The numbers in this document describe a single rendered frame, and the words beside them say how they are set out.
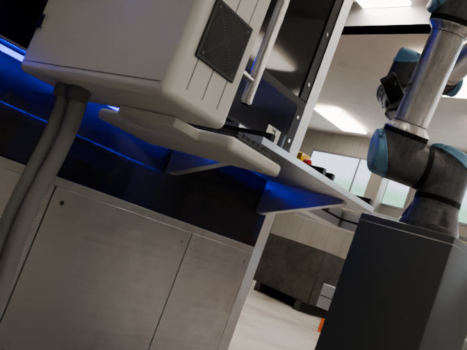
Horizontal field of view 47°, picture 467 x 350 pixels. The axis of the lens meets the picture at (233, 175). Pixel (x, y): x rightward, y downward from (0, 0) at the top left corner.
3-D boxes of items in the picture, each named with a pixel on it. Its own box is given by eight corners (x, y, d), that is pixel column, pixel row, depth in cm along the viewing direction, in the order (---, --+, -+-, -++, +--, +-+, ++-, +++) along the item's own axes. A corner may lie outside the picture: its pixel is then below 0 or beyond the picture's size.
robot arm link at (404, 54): (431, 56, 172) (415, 88, 176) (397, 44, 172) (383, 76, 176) (436, 60, 165) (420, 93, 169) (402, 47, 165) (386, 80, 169)
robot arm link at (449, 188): (470, 206, 133) (486, 155, 135) (419, 187, 134) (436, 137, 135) (449, 208, 145) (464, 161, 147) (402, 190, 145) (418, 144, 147)
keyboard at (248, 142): (117, 113, 138) (121, 105, 138) (154, 133, 148) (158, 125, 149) (236, 140, 113) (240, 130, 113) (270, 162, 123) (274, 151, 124)
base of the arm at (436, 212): (465, 249, 138) (477, 213, 139) (443, 235, 128) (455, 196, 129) (411, 235, 149) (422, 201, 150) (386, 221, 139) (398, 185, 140)
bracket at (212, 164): (165, 171, 168) (179, 132, 170) (171, 174, 171) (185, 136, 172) (245, 195, 146) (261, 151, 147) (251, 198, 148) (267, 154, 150)
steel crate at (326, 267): (300, 313, 672) (322, 250, 680) (244, 285, 773) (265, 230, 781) (351, 328, 726) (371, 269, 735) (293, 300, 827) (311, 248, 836)
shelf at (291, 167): (144, 119, 169) (146, 113, 169) (267, 184, 221) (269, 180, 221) (260, 143, 137) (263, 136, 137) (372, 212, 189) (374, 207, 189)
